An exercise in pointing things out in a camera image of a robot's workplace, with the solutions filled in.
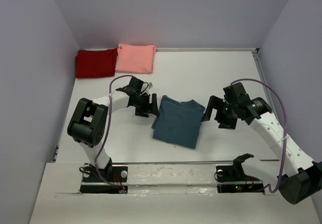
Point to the pink t-shirt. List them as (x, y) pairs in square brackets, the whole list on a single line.
[(135, 59)]

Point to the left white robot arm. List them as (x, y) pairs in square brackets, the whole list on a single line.
[(91, 120)]

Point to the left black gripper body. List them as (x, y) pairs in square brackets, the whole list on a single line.
[(145, 104)]

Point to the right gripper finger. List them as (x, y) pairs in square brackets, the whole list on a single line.
[(214, 103), (227, 123)]

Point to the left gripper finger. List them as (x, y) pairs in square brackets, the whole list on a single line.
[(141, 114), (153, 107)]

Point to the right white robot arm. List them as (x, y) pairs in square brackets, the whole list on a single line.
[(299, 175)]

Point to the blue t-shirt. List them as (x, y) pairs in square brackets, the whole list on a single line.
[(178, 122)]

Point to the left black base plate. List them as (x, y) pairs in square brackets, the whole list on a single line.
[(115, 183)]

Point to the folded red t-shirt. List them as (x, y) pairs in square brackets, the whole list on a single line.
[(92, 64)]

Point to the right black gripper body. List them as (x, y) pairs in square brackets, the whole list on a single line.
[(222, 112)]

